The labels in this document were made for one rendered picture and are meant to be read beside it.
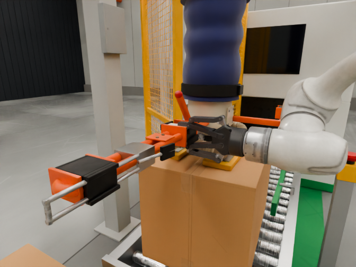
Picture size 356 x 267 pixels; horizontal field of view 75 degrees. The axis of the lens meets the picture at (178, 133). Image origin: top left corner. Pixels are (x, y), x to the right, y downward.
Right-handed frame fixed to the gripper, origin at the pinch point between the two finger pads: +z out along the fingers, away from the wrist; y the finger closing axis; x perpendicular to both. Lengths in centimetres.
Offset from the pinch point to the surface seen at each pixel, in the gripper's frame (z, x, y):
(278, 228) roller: -28, 62, 65
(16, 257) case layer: 75, -19, 64
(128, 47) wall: 749, 863, -115
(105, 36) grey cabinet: 88, 61, -39
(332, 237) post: -50, 51, 54
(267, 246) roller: -24, 44, 65
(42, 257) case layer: 65, -13, 64
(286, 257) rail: -33, 35, 60
